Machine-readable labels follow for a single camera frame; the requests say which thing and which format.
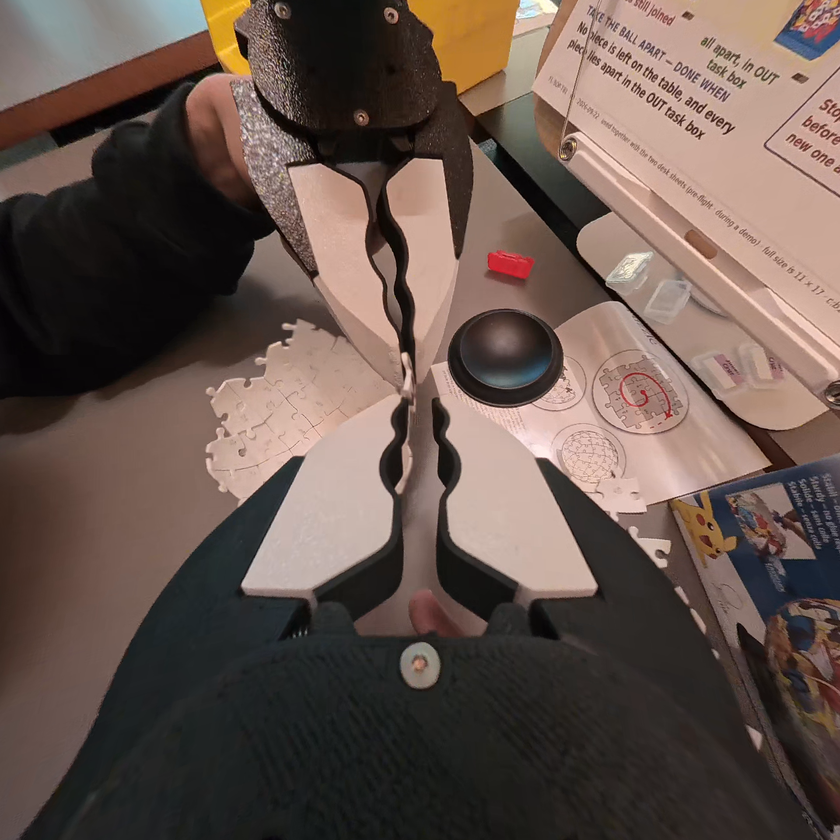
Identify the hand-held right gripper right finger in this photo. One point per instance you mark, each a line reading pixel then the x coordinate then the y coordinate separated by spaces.
pixel 518 525

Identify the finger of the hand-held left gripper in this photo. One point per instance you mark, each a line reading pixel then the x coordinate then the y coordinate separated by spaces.
pixel 430 249
pixel 334 249

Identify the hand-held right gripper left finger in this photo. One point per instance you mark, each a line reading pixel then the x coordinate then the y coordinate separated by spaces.
pixel 321 525

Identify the grey partial puzzle ball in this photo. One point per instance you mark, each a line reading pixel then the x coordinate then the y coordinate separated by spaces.
pixel 295 407

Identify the single white puzzle piece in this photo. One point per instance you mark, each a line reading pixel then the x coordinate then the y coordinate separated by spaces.
pixel 407 377

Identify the person's left forearm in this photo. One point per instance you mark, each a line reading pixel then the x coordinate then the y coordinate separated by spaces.
pixel 98 262

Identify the pile of loose puzzle pieces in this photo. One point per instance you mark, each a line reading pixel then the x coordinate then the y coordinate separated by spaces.
pixel 620 492

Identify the blue puzzle box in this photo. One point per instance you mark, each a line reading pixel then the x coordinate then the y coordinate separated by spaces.
pixel 754 525

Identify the person's left hand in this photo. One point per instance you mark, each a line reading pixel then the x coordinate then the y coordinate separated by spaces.
pixel 220 144

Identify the red plastic block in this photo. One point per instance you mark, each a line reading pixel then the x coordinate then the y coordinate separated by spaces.
pixel 510 264

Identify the black dome stand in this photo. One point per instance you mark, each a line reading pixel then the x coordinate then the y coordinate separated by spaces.
pixel 505 354

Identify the yellow plastic bin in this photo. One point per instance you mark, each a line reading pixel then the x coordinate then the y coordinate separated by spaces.
pixel 472 39

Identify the clear plastic stand tray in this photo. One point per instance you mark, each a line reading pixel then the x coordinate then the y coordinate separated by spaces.
pixel 610 243

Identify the folded paper leaflet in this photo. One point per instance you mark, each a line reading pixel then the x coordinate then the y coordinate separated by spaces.
pixel 689 446

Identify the clear plastic piece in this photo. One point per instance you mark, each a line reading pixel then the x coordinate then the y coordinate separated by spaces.
pixel 630 272
pixel 668 300

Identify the small labelled clear box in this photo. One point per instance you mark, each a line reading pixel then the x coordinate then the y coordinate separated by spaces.
pixel 718 371
pixel 761 362

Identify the white instruction sheet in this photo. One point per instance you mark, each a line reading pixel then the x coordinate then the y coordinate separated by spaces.
pixel 656 98

